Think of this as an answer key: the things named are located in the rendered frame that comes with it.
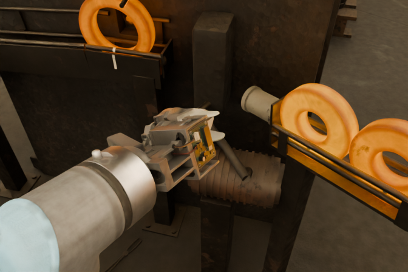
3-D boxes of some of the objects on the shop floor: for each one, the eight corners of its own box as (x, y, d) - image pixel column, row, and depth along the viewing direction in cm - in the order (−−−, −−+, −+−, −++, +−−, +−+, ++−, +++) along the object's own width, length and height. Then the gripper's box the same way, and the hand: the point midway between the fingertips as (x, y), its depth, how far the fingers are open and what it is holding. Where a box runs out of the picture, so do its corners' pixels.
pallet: (172, 14, 260) (169, -52, 230) (204, -27, 318) (204, -83, 289) (351, 38, 234) (371, -32, 205) (350, -11, 293) (366, -71, 264)
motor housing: (200, 242, 128) (199, 130, 93) (263, 257, 124) (288, 146, 89) (190, 278, 119) (184, 169, 83) (258, 295, 115) (282, 187, 79)
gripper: (172, 214, 42) (251, 139, 59) (150, 141, 40) (238, 85, 56) (121, 207, 47) (207, 141, 64) (98, 142, 45) (193, 91, 61)
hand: (204, 119), depth 61 cm, fingers closed
